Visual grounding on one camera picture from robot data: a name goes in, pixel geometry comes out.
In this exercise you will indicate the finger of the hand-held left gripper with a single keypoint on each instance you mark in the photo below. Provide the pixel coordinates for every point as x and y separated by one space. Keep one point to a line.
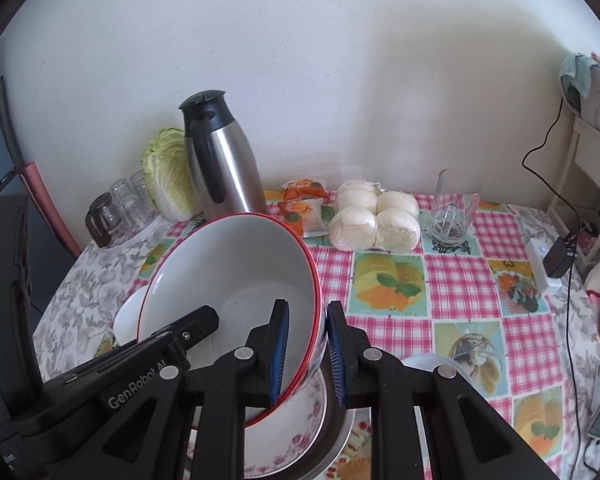
200 322

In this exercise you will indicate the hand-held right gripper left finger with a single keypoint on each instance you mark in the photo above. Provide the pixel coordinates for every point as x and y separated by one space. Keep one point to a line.
280 355

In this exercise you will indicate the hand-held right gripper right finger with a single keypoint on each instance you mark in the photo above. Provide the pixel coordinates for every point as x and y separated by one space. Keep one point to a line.
337 360

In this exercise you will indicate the large stainless steel plate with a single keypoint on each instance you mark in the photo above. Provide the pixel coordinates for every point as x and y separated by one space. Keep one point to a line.
340 425

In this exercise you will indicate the red-rimmed strawberry bowl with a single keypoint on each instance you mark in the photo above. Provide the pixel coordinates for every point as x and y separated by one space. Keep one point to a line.
240 270

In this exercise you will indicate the plain white bowl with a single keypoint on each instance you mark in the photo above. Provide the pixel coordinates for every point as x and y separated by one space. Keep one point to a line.
127 317

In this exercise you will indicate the pink floral plate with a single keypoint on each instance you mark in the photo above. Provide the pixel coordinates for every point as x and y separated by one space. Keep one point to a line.
300 425

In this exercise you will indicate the pink wooden panel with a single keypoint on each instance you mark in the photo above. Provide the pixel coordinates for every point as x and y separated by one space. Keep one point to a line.
45 200

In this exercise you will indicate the clear drinking glass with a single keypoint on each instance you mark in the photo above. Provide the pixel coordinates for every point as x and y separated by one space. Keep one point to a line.
121 187
130 215
141 187

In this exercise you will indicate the bag of white steamed buns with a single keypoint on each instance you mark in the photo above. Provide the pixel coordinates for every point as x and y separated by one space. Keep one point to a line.
360 230

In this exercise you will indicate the orange and clear snack packet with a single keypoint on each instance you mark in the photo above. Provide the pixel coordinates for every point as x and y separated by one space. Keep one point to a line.
305 220

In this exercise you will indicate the napa cabbage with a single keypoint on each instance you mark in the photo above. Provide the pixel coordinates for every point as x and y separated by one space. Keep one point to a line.
167 175

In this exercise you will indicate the stainless steel thermos jug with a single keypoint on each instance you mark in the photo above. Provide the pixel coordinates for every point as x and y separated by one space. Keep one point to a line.
230 170

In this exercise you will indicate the clear glass mug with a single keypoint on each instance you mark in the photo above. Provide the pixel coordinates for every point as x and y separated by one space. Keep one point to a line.
455 195

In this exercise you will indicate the white power strip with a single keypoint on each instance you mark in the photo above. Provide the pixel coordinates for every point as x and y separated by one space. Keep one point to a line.
540 270

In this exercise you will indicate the black power adapter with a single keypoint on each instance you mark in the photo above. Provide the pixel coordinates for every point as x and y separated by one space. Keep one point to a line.
560 257

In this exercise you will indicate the cream wooden shelf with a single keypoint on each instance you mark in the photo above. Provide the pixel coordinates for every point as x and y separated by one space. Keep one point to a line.
580 160

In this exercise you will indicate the teal cloth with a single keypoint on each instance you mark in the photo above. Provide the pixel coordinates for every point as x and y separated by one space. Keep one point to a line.
572 72

